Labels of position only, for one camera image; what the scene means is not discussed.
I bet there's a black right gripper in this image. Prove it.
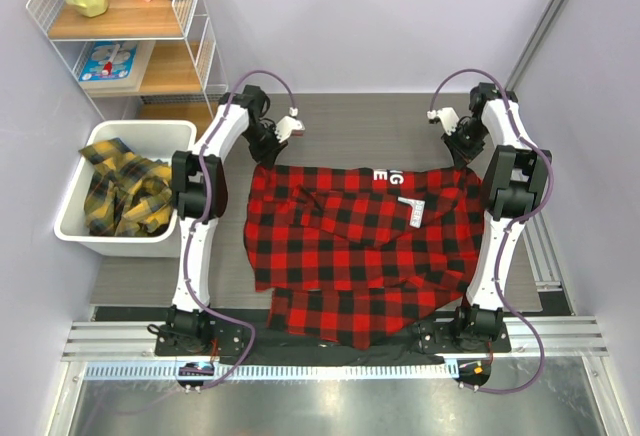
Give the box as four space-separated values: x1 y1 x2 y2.
442 118 489 170

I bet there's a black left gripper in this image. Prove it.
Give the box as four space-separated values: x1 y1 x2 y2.
241 123 288 171

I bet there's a red black plaid shirt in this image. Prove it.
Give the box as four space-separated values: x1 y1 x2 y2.
244 165 484 349

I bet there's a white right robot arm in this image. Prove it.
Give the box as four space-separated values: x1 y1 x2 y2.
437 83 551 351

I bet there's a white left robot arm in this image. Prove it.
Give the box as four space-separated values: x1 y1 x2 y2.
155 85 304 356

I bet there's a white plastic bin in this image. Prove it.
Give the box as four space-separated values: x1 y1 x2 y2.
54 120 197 258

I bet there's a yellow plaid shirt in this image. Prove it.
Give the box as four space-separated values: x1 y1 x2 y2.
79 138 173 238

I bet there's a blue white picture book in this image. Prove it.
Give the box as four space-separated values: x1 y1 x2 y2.
78 41 142 91

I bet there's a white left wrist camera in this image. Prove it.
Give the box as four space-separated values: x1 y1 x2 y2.
275 107 306 142

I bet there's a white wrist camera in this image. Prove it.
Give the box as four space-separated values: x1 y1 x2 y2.
275 107 306 142
427 107 460 136

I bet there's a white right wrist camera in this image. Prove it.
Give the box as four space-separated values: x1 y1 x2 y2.
427 107 460 136

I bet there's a white wire shelf rack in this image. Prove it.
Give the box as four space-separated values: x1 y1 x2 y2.
26 0 228 133

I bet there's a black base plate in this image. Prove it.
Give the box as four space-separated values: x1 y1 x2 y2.
153 307 512 368

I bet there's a slotted aluminium rail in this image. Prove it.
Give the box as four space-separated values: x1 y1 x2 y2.
84 360 459 382

